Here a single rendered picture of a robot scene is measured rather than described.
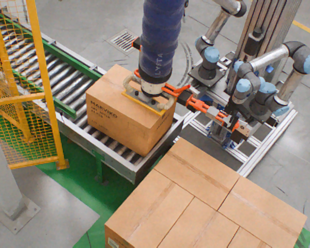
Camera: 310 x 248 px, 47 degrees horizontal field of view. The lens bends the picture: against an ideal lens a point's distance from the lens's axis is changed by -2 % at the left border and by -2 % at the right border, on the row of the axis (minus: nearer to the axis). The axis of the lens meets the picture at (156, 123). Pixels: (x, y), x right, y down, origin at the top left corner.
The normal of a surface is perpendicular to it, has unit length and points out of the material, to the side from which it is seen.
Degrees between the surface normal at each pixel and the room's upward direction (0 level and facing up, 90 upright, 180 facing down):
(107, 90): 0
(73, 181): 0
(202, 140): 0
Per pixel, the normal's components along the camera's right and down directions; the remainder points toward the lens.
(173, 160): 0.10, -0.62
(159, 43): 0.00, 0.88
